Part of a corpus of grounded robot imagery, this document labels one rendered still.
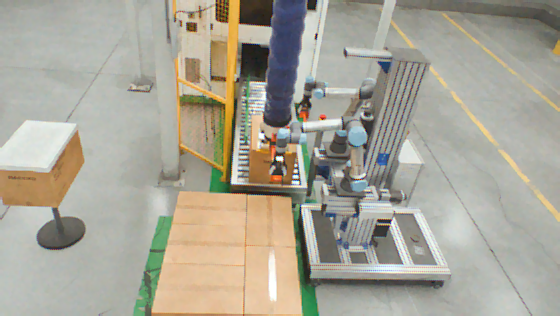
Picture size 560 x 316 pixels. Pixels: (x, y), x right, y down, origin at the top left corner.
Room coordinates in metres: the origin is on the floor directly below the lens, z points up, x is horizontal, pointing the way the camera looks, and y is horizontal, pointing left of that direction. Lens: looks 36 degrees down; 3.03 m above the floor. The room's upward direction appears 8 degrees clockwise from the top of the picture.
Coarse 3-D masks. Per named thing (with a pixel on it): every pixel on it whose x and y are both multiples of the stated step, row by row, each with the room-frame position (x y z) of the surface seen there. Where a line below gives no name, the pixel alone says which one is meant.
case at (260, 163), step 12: (252, 120) 3.41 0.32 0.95; (252, 132) 3.20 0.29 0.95; (252, 144) 3.01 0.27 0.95; (252, 156) 2.93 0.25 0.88; (264, 156) 2.94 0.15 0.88; (288, 156) 2.97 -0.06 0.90; (252, 168) 2.93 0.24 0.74; (264, 168) 2.94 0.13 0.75; (288, 168) 2.97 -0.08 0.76; (252, 180) 2.93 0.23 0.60; (264, 180) 2.95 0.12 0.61; (288, 180) 2.98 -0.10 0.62
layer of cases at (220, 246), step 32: (192, 192) 2.72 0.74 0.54; (192, 224) 2.35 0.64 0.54; (224, 224) 2.39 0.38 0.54; (256, 224) 2.44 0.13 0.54; (288, 224) 2.49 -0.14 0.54; (192, 256) 2.03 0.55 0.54; (224, 256) 2.07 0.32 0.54; (256, 256) 2.11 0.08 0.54; (288, 256) 2.15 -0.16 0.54; (160, 288) 1.72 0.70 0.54; (192, 288) 1.75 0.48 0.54; (224, 288) 1.79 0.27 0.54; (256, 288) 1.82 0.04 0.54; (288, 288) 1.86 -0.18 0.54
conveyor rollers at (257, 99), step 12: (252, 84) 4.99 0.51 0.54; (264, 84) 5.06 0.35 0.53; (252, 96) 4.68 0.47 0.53; (264, 96) 4.70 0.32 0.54; (252, 108) 4.34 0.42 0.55; (240, 120) 4.06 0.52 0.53; (240, 132) 3.79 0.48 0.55; (240, 144) 3.59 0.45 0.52; (240, 156) 3.35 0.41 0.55; (240, 168) 3.16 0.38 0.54; (240, 180) 2.98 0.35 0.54
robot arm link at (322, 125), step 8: (320, 120) 2.45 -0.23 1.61; (328, 120) 2.45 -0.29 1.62; (336, 120) 2.45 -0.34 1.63; (344, 120) 2.44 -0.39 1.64; (304, 128) 2.39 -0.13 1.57; (312, 128) 2.40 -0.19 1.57; (320, 128) 2.41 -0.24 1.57; (328, 128) 2.41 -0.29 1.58; (336, 128) 2.42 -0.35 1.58; (344, 128) 2.42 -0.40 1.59
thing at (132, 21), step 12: (132, 0) 5.45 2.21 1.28; (132, 12) 5.44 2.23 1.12; (384, 12) 5.89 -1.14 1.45; (132, 24) 5.44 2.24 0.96; (384, 24) 5.89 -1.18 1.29; (132, 36) 5.44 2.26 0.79; (384, 36) 5.89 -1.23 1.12; (132, 48) 5.44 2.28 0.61; (132, 60) 5.44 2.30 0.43; (372, 60) 5.89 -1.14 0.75; (372, 72) 5.89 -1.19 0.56
